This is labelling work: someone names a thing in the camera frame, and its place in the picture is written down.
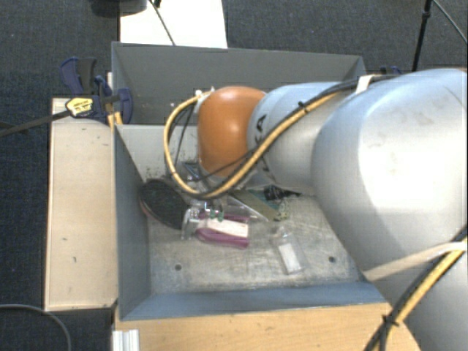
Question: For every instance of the grey metal bin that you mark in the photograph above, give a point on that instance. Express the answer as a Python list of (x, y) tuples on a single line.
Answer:
[(226, 269)]

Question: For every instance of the pale wood board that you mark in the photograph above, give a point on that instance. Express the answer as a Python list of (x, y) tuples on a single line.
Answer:
[(80, 203)]

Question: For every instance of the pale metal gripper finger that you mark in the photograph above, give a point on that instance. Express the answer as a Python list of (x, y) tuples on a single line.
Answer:
[(189, 229), (196, 214)]

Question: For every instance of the dark green flat block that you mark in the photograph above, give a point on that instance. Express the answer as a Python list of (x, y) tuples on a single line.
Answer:
[(260, 204)]

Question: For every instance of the clear plastic bottle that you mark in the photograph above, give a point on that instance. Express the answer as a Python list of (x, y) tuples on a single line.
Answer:
[(289, 252)]

